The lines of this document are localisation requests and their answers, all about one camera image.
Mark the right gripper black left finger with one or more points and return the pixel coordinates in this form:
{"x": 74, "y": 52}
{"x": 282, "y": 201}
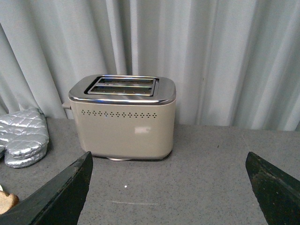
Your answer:
{"x": 59, "y": 201}

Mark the silver quilted oven mitt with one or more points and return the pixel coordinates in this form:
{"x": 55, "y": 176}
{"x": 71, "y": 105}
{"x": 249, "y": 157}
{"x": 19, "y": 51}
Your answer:
{"x": 24, "y": 133}
{"x": 21, "y": 163}

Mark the upper silver quilted oven mitt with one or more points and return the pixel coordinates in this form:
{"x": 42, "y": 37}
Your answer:
{"x": 24, "y": 133}

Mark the beige two-slot toaster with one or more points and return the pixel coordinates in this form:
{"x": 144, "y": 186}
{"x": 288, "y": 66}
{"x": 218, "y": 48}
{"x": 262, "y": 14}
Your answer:
{"x": 123, "y": 117}

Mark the grey curtain backdrop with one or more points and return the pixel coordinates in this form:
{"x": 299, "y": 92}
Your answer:
{"x": 234, "y": 62}

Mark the lower silver quilted oven mitt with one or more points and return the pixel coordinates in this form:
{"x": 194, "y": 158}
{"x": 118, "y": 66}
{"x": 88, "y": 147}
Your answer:
{"x": 21, "y": 163}

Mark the brown bread slice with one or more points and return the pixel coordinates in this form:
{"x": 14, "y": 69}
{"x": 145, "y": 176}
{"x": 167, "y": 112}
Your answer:
{"x": 7, "y": 201}

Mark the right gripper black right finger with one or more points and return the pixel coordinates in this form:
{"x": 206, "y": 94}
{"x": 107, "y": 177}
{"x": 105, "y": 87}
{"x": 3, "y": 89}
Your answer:
{"x": 277, "y": 192}

